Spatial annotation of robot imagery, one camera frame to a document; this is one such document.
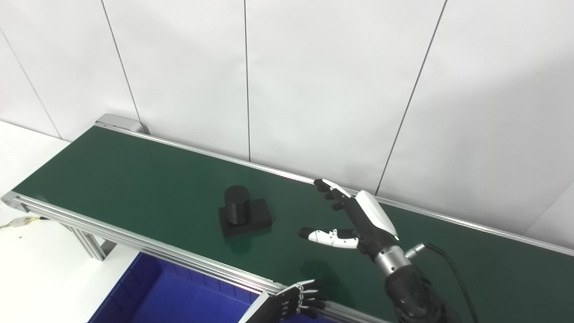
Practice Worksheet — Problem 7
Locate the green conveyor belt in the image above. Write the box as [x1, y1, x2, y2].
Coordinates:
[13, 127, 574, 323]
[0, 113, 574, 323]

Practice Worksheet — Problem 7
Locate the blue plastic bin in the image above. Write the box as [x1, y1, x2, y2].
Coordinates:
[87, 252, 323, 323]

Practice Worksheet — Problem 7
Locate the beige cable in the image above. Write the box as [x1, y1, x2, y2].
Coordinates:
[0, 216, 48, 230]

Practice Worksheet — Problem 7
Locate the aluminium conveyor support leg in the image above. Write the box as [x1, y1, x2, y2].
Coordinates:
[67, 224, 117, 262]

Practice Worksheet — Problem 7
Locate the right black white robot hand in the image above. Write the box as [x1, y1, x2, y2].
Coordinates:
[299, 179, 400, 259]

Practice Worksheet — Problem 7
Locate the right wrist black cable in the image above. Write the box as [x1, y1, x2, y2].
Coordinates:
[406, 242, 478, 323]

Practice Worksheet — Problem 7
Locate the black cylinder part square base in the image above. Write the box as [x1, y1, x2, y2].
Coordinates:
[218, 185, 273, 238]

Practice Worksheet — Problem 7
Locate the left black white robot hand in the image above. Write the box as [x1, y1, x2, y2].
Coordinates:
[238, 279, 328, 323]

